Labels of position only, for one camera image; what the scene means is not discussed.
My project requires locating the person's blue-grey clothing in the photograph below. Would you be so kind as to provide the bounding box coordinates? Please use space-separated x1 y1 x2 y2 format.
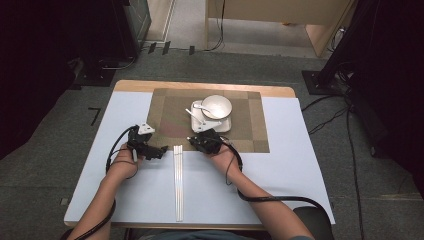
139 229 254 240

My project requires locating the black curtain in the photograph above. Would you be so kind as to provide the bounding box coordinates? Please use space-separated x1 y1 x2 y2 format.
0 0 116 161
349 0 424 199

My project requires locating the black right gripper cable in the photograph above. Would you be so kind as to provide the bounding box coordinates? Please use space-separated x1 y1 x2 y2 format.
218 134 329 223

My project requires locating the black stand with slanted post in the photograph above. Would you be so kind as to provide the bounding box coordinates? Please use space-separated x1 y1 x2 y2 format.
301 0 381 96

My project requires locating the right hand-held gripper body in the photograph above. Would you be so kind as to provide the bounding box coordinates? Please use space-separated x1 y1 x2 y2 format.
194 120 231 155

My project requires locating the black chair seat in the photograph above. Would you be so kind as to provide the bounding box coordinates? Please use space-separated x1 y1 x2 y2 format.
292 206 336 240

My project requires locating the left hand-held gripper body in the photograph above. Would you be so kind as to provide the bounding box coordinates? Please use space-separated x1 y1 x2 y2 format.
127 123 159 160

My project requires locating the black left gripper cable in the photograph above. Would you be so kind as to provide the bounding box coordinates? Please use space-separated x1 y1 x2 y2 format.
60 124 140 240

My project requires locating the grey floor cable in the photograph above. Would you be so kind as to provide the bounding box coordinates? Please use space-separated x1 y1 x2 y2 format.
99 55 138 71

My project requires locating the black cabinet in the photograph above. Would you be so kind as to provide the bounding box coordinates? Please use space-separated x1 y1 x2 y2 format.
113 0 152 59

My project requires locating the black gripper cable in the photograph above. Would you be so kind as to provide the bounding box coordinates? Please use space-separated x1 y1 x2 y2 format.
218 134 329 223
60 124 140 240

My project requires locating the white bowl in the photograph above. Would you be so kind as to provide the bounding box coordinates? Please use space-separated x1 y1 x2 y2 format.
200 94 233 120

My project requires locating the person's left hand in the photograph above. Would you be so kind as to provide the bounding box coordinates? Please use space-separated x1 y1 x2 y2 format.
108 143 144 183

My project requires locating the white spoon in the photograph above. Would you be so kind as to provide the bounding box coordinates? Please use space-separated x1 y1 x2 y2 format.
193 102 221 118

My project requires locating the person's right hand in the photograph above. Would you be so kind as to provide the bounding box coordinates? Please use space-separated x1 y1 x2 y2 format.
209 145 243 181

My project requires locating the light wooden desk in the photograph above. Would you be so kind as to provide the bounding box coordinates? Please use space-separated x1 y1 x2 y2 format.
204 0 356 58

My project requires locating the white table cover sheet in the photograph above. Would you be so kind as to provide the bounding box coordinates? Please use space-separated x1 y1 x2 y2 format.
63 91 336 225

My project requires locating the brown woven placemat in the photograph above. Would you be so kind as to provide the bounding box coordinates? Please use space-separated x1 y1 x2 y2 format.
146 87 270 154

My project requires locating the black hanging cable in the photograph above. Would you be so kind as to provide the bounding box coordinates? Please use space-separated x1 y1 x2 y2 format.
204 0 226 52

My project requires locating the black stand base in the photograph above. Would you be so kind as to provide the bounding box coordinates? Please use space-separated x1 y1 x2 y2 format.
73 58 117 88

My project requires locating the white square plate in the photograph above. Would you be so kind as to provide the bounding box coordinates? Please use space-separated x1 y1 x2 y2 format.
190 99 233 134

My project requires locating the long black floor cable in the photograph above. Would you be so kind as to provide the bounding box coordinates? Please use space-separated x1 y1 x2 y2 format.
345 106 367 240

